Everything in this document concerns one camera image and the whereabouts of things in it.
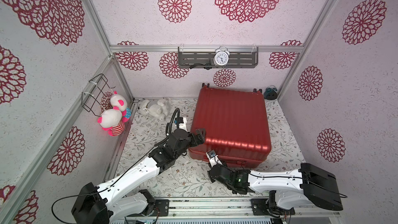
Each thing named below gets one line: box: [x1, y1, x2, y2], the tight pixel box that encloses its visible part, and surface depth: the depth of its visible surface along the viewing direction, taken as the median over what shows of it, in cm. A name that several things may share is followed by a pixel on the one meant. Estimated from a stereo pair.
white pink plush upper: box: [110, 90, 133, 123], surface depth 95 cm
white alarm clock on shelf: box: [213, 45, 231, 68], surface depth 92 cm
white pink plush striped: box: [97, 108, 129, 137], surface depth 87 cm
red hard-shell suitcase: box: [188, 83, 273, 169], surface depth 79 cm
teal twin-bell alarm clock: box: [263, 85, 278, 101], surface depth 120 cm
